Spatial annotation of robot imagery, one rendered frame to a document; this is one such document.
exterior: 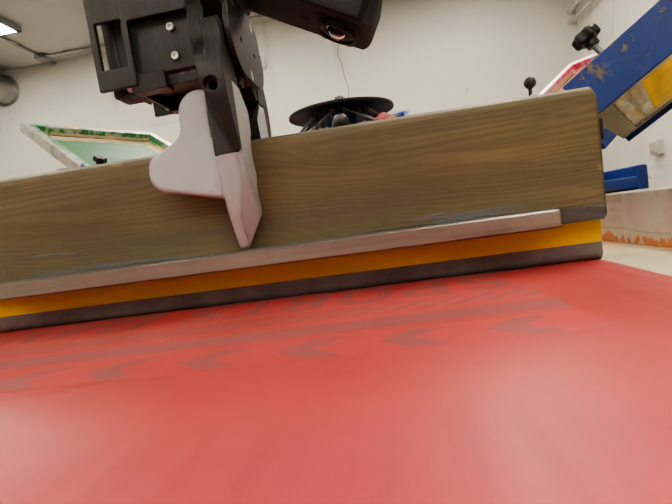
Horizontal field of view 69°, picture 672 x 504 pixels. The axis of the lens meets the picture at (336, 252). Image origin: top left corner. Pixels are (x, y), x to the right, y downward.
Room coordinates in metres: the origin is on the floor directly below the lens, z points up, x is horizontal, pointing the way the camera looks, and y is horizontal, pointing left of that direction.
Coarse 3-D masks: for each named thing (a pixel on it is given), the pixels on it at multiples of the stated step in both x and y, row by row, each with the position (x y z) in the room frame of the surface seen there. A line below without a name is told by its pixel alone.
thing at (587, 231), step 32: (576, 224) 0.29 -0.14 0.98; (352, 256) 0.30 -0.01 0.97; (384, 256) 0.30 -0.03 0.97; (416, 256) 0.30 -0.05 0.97; (448, 256) 0.29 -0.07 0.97; (96, 288) 0.32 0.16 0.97; (128, 288) 0.32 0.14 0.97; (160, 288) 0.31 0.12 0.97; (192, 288) 0.31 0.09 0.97; (224, 288) 0.31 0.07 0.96
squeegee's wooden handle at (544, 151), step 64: (384, 128) 0.28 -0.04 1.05; (448, 128) 0.28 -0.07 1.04; (512, 128) 0.28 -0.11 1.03; (576, 128) 0.27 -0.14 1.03; (0, 192) 0.31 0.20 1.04; (64, 192) 0.30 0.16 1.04; (128, 192) 0.30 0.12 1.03; (320, 192) 0.29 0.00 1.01; (384, 192) 0.29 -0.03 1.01; (448, 192) 0.28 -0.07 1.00; (512, 192) 0.28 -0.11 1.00; (576, 192) 0.28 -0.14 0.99; (0, 256) 0.31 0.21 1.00; (64, 256) 0.31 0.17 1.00; (128, 256) 0.30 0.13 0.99; (192, 256) 0.30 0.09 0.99
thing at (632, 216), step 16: (624, 192) 0.34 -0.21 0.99; (640, 192) 0.32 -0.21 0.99; (656, 192) 0.30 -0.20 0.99; (608, 208) 0.37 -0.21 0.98; (624, 208) 0.34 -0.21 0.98; (640, 208) 0.32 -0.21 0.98; (656, 208) 0.30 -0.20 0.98; (608, 224) 0.37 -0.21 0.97; (624, 224) 0.35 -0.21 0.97; (640, 224) 0.32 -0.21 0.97; (656, 224) 0.31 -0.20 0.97; (608, 240) 0.37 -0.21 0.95; (624, 240) 0.35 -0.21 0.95; (640, 240) 0.33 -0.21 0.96; (656, 240) 0.31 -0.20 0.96
